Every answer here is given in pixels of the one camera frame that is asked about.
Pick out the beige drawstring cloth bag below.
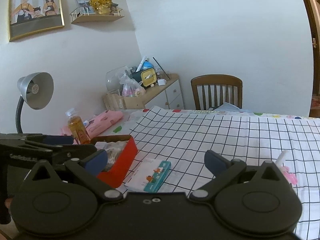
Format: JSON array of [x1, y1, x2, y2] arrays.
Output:
[[102, 141, 127, 172]]

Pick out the white plush bunny toy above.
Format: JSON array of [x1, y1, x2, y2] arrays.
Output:
[[275, 150, 298, 186]]

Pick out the red gold storage box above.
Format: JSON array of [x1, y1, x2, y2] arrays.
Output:
[[91, 135, 138, 189]]

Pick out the orange liquid bottle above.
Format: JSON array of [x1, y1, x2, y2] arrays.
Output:
[[66, 108, 91, 144]]

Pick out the pink patterned cloth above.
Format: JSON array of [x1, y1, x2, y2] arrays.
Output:
[[61, 110, 124, 139]]

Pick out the silver desk lamp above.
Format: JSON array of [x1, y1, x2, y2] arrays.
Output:
[[15, 72, 54, 133]]

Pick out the black white grid tablecloth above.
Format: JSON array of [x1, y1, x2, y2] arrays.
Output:
[[112, 106, 319, 239]]

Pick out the teal white cartoon tissue pack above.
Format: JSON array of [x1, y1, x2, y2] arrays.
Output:
[[125, 158, 171, 193]]

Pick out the cardboard box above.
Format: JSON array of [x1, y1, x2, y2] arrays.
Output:
[[103, 94, 145, 111]]

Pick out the brown wooden chair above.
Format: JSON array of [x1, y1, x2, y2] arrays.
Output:
[[191, 74, 243, 110]]

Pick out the clear glass bowl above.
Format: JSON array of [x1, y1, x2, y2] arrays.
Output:
[[105, 66, 132, 92]]

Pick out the wooden white drawer sideboard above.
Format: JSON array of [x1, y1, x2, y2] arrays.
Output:
[[139, 74, 184, 110]]

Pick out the plastic bag with pink items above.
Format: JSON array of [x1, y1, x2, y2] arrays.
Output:
[[119, 74, 145, 98]]

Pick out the yellow blue toy clock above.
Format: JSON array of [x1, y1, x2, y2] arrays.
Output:
[[131, 61, 157, 88]]

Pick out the gold framed family picture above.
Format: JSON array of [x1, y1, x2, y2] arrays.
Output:
[[8, 0, 65, 42]]

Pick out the gold flower ornament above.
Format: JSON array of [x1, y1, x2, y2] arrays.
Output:
[[89, 0, 112, 15]]

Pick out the brown wooden door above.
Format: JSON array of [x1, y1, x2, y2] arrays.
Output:
[[295, 0, 320, 119]]

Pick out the wooden wall shelf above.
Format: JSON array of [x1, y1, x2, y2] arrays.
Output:
[[69, 7, 124, 24]]

